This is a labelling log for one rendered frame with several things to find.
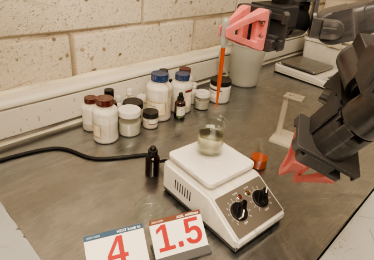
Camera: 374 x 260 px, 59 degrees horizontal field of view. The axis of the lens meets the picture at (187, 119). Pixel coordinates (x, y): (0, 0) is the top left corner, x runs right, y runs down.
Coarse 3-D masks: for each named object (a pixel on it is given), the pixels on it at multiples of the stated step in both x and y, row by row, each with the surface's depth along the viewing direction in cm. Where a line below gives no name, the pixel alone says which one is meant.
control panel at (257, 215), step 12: (252, 180) 60; (228, 192) 57; (240, 192) 58; (252, 192) 59; (228, 204) 55; (252, 204) 57; (276, 204) 59; (228, 216) 54; (252, 216) 56; (264, 216) 57; (240, 228) 54; (252, 228) 54
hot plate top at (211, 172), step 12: (192, 144) 65; (180, 156) 61; (192, 156) 62; (228, 156) 63; (240, 156) 63; (192, 168) 58; (204, 168) 59; (216, 168) 59; (228, 168) 59; (240, 168) 60; (204, 180) 56; (216, 180) 56
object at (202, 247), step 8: (200, 216) 56; (152, 240) 52; (152, 248) 53; (184, 248) 53; (192, 248) 53; (200, 248) 53; (208, 248) 54; (160, 256) 51; (168, 256) 52; (176, 256) 52; (184, 256) 52; (192, 256) 52; (200, 256) 52
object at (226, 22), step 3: (225, 18) 51; (228, 18) 52; (225, 21) 51; (228, 21) 51; (225, 24) 52; (228, 24) 52; (222, 27) 52; (225, 27) 52; (222, 33) 52; (222, 36) 52; (222, 39) 53; (225, 39) 53; (222, 42) 53; (225, 42) 53
